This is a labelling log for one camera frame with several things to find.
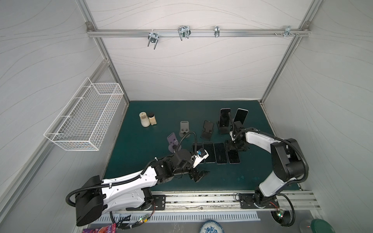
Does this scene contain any phone with cracked screen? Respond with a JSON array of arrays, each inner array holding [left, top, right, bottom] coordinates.
[[227, 150, 241, 164]]

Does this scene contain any phone with purple frame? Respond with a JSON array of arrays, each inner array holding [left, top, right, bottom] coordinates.
[[219, 108, 231, 127]]

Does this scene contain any phone with white frame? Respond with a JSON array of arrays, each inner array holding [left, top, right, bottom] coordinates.
[[233, 108, 249, 125]]

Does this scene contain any phone with dark frame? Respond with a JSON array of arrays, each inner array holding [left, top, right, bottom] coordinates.
[[203, 142, 216, 163]]

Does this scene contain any phone with light green frame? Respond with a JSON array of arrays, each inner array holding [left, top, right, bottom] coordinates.
[[192, 143, 203, 160]]

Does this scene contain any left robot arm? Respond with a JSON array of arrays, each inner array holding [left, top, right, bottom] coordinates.
[[66, 149, 209, 226]]

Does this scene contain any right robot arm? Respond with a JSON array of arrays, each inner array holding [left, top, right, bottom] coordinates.
[[228, 121, 309, 208]]

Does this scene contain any black rectangular phone stand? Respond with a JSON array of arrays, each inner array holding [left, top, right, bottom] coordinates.
[[217, 121, 230, 135]]

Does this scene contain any purple round stand middle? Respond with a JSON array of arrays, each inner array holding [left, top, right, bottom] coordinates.
[[167, 133, 179, 153]]

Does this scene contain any black folding phone stand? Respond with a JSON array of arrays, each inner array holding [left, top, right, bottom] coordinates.
[[201, 120, 214, 141]]

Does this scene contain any grey round stand back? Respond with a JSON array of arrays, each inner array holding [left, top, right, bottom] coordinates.
[[179, 121, 189, 137]]

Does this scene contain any blue white plate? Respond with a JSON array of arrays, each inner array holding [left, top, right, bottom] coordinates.
[[199, 220, 224, 233]]

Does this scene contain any cream plastic bottle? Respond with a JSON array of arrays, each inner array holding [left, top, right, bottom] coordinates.
[[139, 112, 151, 128]]

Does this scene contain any small brown bottle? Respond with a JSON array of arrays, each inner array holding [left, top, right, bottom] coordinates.
[[148, 113, 157, 125]]

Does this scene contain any pink patterned bag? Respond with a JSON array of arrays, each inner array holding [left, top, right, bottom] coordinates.
[[82, 223, 117, 233]]

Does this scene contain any green round lid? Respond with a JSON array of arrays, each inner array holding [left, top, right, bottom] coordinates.
[[310, 219, 336, 233]]

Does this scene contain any metal top crossbar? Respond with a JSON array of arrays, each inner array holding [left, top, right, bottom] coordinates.
[[87, 26, 311, 38]]

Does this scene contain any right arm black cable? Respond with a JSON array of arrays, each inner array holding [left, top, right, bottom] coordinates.
[[228, 112, 309, 184]]

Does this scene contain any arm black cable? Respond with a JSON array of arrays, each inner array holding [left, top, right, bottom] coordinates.
[[65, 131, 198, 208], [228, 112, 309, 184]]

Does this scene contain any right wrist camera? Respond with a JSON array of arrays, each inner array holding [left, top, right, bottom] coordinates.
[[229, 130, 235, 141]]

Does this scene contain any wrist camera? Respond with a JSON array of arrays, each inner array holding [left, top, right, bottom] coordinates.
[[192, 149, 209, 168], [229, 130, 235, 141]]

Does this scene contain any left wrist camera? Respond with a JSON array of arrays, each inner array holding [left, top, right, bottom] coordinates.
[[192, 149, 209, 168]]

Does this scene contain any white wire basket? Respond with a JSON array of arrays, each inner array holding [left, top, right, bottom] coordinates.
[[44, 78, 124, 151]]

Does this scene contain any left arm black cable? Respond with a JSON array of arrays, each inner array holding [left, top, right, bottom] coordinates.
[[65, 131, 198, 208]]

